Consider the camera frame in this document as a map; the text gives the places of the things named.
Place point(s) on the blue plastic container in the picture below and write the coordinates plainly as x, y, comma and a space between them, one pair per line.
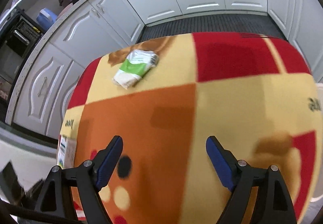
46, 18

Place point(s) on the red orange yellow blanket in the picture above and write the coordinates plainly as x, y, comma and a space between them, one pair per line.
254, 93

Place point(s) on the white kitchen cabinets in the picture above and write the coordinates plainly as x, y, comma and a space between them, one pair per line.
91, 28

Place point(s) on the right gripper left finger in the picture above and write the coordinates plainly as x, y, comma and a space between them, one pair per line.
55, 199

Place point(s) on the white rainbow medicine box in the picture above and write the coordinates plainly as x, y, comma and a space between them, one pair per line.
66, 152

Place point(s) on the green white tissue pack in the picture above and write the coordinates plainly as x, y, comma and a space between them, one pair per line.
134, 68

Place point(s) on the black microwave oven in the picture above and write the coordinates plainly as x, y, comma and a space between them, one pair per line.
19, 36

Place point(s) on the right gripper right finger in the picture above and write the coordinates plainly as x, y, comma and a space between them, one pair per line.
273, 202

